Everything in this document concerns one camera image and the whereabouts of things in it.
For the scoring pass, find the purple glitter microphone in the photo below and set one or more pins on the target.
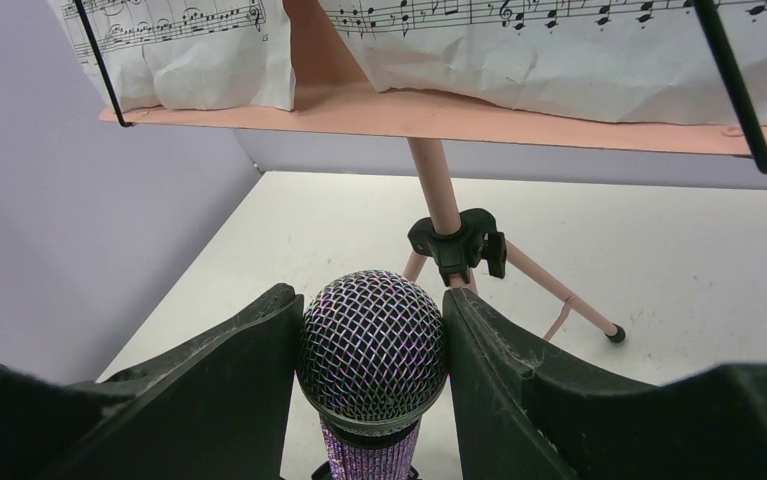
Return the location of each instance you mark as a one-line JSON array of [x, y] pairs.
[[372, 360]]

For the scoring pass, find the sheet music page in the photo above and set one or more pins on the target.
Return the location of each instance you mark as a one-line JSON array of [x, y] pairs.
[[615, 61], [183, 54]]

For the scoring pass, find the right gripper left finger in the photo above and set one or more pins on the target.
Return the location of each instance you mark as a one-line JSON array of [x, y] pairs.
[[214, 407]]

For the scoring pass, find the pink folding music stand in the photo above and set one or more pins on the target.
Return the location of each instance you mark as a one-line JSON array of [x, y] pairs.
[[341, 124]]

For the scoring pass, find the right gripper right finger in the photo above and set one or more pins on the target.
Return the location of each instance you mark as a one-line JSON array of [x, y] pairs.
[[526, 409]]

